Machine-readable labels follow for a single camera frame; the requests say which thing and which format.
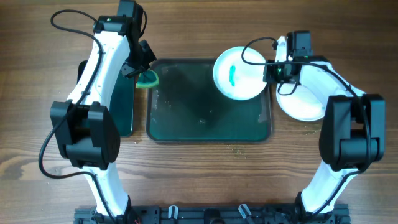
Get green yellow sponge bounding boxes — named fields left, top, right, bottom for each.
left=136, top=69, right=159, bottom=89

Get white plate stained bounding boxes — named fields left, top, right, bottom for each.
left=213, top=46, right=267, bottom=100
left=275, top=83, right=325, bottom=122

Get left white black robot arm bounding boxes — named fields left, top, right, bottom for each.
left=49, top=1, right=156, bottom=223

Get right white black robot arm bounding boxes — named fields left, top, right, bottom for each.
left=264, top=31, right=386, bottom=219

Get small dark green tray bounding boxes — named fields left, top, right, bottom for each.
left=76, top=59, right=136, bottom=138

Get large dark green tray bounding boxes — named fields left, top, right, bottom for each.
left=146, top=58, right=272, bottom=144

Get black aluminium base frame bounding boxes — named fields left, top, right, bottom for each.
left=73, top=204, right=351, bottom=224

